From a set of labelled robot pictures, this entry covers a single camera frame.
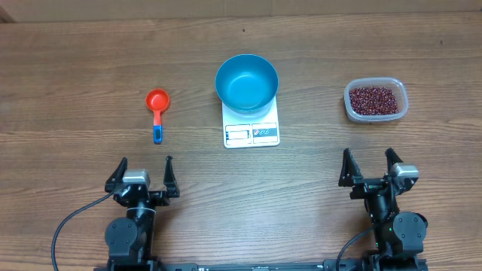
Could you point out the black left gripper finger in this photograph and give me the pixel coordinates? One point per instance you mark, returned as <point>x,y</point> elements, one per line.
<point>116,177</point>
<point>169,180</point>

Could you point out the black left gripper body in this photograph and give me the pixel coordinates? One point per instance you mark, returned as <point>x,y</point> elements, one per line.
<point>157,200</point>

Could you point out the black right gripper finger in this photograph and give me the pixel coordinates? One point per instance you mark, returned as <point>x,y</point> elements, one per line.
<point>350,174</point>
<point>393,161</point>

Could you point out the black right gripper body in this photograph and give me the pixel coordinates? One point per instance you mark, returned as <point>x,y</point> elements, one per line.
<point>382,205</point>

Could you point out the red measuring scoop blue handle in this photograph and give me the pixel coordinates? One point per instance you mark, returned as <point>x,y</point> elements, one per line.
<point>158,101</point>

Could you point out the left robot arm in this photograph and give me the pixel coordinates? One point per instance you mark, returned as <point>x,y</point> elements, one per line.
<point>129,238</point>

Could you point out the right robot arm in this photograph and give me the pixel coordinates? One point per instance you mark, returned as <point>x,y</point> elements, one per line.
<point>398,235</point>

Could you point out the white digital kitchen scale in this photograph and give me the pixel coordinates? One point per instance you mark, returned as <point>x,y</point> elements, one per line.
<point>260,129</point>

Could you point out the teal plastic bowl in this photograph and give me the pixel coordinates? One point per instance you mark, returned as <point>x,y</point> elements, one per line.
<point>247,83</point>

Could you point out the red adzuki beans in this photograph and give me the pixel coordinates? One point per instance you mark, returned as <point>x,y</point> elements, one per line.
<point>373,101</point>

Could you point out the clear plastic food container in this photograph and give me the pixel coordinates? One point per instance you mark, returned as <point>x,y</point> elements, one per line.
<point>391,83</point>

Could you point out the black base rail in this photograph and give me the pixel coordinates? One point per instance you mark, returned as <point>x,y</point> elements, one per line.
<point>326,265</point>

